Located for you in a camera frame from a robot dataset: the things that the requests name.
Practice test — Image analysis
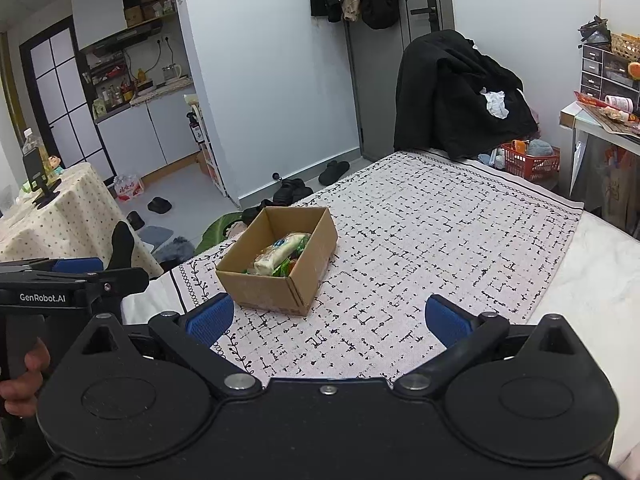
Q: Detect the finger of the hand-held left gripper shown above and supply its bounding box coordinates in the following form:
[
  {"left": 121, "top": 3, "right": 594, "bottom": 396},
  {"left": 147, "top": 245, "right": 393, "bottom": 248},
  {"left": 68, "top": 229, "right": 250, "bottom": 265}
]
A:
[
  {"left": 30, "top": 257, "right": 104, "bottom": 275},
  {"left": 82, "top": 267, "right": 150, "bottom": 300}
]

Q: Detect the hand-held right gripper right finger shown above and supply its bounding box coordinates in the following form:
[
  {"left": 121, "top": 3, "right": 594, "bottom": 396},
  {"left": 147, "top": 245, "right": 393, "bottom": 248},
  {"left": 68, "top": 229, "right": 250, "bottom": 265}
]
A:
[{"left": 393, "top": 295, "right": 591, "bottom": 398}]

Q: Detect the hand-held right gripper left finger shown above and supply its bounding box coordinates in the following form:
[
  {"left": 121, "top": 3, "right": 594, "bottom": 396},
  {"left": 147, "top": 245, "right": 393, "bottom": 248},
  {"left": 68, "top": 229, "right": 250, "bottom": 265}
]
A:
[{"left": 75, "top": 292, "right": 261, "bottom": 401}]

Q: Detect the cardboard box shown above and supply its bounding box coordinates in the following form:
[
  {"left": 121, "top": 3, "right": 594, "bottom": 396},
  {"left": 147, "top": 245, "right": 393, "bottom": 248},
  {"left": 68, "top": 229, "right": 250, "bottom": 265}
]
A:
[{"left": 215, "top": 206, "right": 338, "bottom": 317}]

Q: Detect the long white bread packet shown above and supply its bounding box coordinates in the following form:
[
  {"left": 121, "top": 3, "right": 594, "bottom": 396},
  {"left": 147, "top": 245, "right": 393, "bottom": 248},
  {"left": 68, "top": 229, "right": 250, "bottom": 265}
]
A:
[{"left": 254, "top": 232, "right": 311, "bottom": 276}]

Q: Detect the person's left hand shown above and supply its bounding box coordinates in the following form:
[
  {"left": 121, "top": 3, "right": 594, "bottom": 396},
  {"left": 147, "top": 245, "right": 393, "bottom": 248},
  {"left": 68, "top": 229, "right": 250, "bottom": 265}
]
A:
[{"left": 0, "top": 338, "right": 51, "bottom": 418}]

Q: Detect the person's leg in black sock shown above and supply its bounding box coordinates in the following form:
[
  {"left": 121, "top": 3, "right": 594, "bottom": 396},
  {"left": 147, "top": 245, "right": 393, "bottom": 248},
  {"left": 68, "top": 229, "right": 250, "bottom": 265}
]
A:
[{"left": 102, "top": 221, "right": 136, "bottom": 271}]

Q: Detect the dotted tablecloth table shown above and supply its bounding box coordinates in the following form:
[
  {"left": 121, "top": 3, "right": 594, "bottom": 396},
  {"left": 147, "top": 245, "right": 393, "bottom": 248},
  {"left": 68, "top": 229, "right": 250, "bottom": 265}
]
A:
[{"left": 0, "top": 162, "right": 163, "bottom": 281}]

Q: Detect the blue floor mat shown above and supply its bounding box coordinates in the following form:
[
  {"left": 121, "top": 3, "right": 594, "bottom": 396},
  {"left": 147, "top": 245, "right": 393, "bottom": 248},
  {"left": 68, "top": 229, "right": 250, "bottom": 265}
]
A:
[{"left": 140, "top": 226, "right": 173, "bottom": 251}]

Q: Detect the grey fluffy rug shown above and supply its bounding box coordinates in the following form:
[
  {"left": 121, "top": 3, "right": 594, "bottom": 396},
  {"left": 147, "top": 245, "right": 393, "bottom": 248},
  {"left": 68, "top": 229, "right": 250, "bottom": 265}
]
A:
[{"left": 155, "top": 237, "right": 193, "bottom": 273}]

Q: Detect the green cartoon rug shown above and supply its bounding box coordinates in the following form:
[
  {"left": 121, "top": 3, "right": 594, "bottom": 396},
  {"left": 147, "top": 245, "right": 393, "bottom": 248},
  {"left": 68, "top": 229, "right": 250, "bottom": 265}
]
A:
[{"left": 195, "top": 210, "right": 261, "bottom": 256}]

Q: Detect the phone on black stand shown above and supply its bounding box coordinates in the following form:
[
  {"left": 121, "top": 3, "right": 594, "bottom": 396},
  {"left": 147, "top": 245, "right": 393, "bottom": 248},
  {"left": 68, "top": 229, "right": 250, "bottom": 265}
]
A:
[{"left": 22, "top": 152, "right": 63, "bottom": 208}]

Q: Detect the pack of water bottles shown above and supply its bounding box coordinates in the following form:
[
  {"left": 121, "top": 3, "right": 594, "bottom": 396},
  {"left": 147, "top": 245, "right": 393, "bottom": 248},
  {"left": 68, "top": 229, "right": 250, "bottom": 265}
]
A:
[{"left": 114, "top": 172, "right": 146, "bottom": 202}]

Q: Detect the clear plastic bottle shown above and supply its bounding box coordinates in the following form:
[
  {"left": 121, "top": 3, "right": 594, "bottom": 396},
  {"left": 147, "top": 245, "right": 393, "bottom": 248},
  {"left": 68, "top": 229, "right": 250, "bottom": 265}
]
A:
[{"left": 21, "top": 129, "right": 43, "bottom": 161}]

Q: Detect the white kitchen cabinet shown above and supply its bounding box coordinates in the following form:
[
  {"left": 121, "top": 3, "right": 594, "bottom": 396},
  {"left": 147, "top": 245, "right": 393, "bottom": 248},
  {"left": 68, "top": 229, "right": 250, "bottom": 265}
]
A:
[{"left": 95, "top": 87, "right": 201, "bottom": 181}]

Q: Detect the pile of black shoes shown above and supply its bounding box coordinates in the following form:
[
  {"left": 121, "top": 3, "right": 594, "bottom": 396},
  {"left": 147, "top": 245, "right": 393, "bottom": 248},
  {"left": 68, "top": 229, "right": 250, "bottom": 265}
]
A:
[{"left": 272, "top": 178, "right": 313, "bottom": 206}]

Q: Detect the white rolling rack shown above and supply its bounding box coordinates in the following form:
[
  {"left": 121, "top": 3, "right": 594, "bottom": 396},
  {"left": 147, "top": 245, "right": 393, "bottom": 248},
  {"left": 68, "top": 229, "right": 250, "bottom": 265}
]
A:
[{"left": 184, "top": 94, "right": 231, "bottom": 196}]

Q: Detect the white bed sheet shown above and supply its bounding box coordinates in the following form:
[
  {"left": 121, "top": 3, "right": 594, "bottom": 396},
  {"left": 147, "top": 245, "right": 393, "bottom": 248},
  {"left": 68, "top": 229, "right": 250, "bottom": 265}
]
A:
[{"left": 122, "top": 210, "right": 640, "bottom": 471}]

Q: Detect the black framed glass door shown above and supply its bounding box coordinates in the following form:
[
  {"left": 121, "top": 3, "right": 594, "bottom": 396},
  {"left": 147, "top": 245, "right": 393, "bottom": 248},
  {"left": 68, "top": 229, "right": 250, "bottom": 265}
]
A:
[{"left": 20, "top": 17, "right": 113, "bottom": 181}]

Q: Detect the red plastic basket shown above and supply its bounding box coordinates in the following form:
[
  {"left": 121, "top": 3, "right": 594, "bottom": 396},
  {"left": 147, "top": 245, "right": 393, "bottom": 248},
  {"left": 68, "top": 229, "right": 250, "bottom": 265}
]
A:
[{"left": 500, "top": 141, "right": 561, "bottom": 183}]

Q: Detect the black slipper by door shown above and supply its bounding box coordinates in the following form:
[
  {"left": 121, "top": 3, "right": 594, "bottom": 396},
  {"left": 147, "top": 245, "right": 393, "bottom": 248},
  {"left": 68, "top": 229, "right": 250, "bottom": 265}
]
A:
[{"left": 318, "top": 160, "right": 352, "bottom": 186}]

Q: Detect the black jacket on chair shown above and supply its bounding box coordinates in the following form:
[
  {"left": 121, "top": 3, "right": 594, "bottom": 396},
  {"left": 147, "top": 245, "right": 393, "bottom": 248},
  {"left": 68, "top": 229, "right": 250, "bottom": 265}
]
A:
[{"left": 394, "top": 30, "right": 540, "bottom": 161}]

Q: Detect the black range hood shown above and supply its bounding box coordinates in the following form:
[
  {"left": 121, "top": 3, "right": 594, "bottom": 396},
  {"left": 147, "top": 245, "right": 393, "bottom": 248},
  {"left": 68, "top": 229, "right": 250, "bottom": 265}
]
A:
[{"left": 82, "top": 25, "right": 156, "bottom": 56}]

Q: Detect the white desk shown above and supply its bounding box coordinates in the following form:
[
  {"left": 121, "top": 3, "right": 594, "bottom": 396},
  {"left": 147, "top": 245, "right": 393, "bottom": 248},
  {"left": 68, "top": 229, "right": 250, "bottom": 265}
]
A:
[{"left": 559, "top": 100, "right": 640, "bottom": 241}]

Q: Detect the grey door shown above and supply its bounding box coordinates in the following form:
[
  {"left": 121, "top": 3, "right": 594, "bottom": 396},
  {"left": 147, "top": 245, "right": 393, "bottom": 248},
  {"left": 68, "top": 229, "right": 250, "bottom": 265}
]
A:
[{"left": 345, "top": 0, "right": 456, "bottom": 161}]

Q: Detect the white upper cabinet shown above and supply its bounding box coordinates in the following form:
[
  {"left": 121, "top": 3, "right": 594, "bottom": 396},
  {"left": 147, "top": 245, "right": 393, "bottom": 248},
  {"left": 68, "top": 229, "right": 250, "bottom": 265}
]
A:
[{"left": 70, "top": 0, "right": 128, "bottom": 51}]

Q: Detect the grey drawer organizer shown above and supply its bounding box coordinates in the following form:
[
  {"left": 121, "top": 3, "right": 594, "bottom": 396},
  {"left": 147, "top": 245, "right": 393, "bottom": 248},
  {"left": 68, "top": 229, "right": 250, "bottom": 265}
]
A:
[{"left": 580, "top": 42, "right": 640, "bottom": 106}]

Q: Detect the wicker basket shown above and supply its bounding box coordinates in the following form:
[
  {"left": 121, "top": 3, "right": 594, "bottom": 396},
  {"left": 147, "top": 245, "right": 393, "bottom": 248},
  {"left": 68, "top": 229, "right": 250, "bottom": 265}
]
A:
[{"left": 611, "top": 32, "right": 640, "bottom": 60}]

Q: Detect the black door handle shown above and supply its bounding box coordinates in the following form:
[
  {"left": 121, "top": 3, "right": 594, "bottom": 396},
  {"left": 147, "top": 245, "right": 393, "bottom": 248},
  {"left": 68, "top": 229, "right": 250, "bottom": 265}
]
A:
[{"left": 410, "top": 0, "right": 438, "bottom": 31}]

